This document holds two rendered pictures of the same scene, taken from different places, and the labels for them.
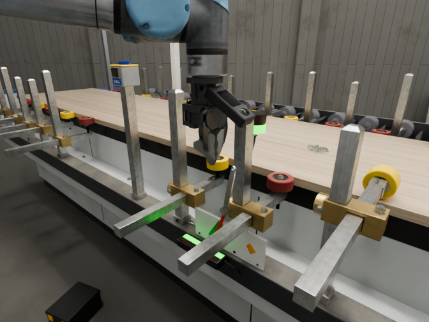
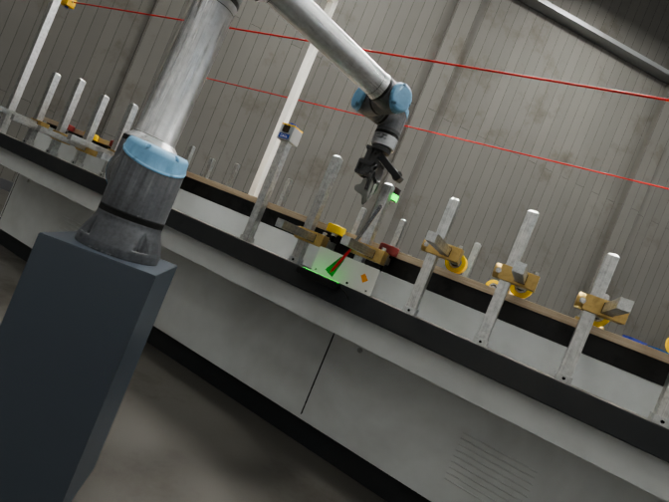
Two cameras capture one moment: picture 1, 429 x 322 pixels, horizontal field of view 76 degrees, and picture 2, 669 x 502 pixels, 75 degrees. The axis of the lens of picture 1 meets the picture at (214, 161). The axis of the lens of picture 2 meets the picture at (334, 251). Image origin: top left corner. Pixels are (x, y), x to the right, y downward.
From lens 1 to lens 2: 109 cm
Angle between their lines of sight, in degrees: 26
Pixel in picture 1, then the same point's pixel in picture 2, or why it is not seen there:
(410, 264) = (463, 321)
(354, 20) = (431, 221)
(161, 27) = (398, 107)
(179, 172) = (315, 216)
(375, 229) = (456, 254)
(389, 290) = not seen: hidden behind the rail
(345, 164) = (447, 217)
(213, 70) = (390, 144)
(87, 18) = (372, 88)
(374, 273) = not seen: hidden behind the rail
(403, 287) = not seen: hidden behind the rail
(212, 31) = (397, 125)
